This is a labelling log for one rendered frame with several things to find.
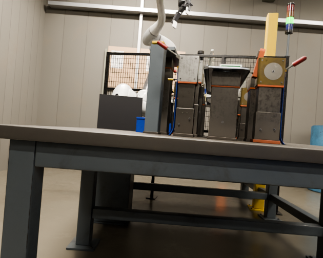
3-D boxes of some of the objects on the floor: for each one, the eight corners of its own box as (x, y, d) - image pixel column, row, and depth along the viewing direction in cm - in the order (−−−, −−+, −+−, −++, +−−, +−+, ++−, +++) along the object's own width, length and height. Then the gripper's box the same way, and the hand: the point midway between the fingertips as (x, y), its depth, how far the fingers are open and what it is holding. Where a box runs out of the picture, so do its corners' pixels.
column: (85, 222, 199) (92, 133, 200) (96, 210, 230) (102, 132, 230) (127, 226, 199) (134, 136, 200) (132, 213, 230) (138, 135, 230)
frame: (538, 416, 76) (553, 182, 76) (-33, 369, 77) (-13, 137, 77) (248, 196, 332) (252, 143, 332) (117, 186, 333) (122, 132, 333)
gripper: (168, 11, 197) (164, 29, 185) (192, -15, 179) (188, 4, 168) (176, 17, 200) (173, 36, 189) (200, -7, 182) (197, 12, 171)
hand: (180, 20), depth 179 cm, fingers open, 13 cm apart
